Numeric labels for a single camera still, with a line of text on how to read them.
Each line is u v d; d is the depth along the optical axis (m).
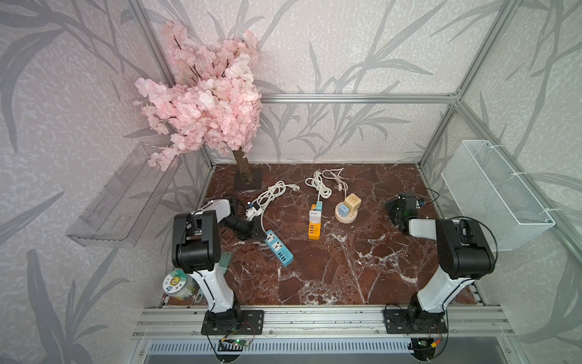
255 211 0.89
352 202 0.96
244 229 0.83
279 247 0.89
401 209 0.79
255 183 1.12
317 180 1.09
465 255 0.49
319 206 0.96
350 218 0.98
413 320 0.67
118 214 0.67
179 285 0.74
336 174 1.15
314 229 0.94
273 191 1.05
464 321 0.75
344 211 0.96
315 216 0.93
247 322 0.73
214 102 0.58
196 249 0.50
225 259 0.87
